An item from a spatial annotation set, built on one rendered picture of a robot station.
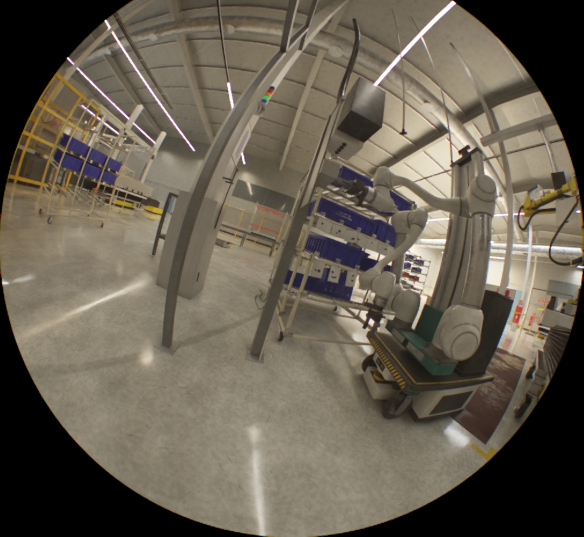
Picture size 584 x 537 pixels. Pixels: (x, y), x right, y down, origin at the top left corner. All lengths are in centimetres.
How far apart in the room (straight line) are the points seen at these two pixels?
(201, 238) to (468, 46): 1094
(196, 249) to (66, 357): 128
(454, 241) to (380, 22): 933
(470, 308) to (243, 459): 96
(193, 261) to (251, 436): 134
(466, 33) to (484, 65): 172
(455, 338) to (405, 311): 65
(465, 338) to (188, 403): 105
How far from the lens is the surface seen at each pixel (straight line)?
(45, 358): 108
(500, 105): 1162
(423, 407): 118
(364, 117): 86
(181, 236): 87
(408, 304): 132
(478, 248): 83
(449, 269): 140
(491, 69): 1120
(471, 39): 1042
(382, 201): 106
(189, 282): 169
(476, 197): 88
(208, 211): 160
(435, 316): 128
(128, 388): 92
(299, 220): 101
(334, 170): 91
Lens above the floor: 73
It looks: 1 degrees up
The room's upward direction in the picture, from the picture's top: 18 degrees clockwise
